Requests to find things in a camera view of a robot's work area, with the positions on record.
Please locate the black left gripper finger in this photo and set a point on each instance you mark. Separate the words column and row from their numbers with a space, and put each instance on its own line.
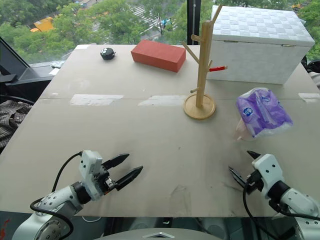
column 116, row 160
column 128, row 177

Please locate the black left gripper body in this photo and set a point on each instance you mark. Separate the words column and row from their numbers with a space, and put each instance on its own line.
column 106, row 183

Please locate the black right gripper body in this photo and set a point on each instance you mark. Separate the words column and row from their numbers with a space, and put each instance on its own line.
column 255, row 183

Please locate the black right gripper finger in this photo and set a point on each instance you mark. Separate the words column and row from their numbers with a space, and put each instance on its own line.
column 238, row 177
column 253, row 155

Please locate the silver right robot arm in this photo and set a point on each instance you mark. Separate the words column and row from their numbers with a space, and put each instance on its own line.
column 300, row 200

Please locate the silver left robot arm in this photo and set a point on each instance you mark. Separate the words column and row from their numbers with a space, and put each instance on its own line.
column 57, row 197

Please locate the wooden mug tree stand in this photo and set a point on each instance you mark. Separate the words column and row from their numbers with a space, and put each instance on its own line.
column 201, row 75

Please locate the purple tissue pack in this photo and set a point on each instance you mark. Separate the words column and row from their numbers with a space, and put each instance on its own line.
column 262, row 112

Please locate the silver robot torso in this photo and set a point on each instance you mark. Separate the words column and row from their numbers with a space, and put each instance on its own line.
column 160, row 235

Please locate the white tape patch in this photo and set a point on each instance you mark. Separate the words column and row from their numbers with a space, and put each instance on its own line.
column 162, row 100
column 310, row 97

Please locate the white woven storage box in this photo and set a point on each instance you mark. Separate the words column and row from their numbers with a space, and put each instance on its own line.
column 250, row 57

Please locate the dark bag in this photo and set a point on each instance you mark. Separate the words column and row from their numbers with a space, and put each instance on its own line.
column 312, row 67

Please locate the small black round gadget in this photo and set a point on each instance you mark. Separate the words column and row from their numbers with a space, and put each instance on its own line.
column 107, row 53

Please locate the white paper slip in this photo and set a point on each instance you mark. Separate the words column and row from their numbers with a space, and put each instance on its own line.
column 53, row 72

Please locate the plaid cloth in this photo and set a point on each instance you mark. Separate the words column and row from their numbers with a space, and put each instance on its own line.
column 12, row 120

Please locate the red rectangular block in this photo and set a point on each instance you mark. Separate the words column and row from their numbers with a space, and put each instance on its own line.
column 156, row 56

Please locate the small clear plastic packet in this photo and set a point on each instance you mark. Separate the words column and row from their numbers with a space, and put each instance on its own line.
column 56, row 64

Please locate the black window pillar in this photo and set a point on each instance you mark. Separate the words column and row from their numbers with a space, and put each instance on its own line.
column 193, row 22

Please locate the yellow truck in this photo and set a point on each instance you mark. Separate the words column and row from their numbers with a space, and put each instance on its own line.
column 42, row 25

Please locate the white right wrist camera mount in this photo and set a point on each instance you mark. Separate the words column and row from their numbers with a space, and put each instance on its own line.
column 268, row 170

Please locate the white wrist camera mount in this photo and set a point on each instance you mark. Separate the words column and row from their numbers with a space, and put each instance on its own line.
column 89, row 162
column 268, row 170

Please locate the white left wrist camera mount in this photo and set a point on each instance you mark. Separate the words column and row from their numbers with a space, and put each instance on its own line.
column 89, row 162

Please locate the black window frame beam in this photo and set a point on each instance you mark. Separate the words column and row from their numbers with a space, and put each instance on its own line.
column 27, row 77

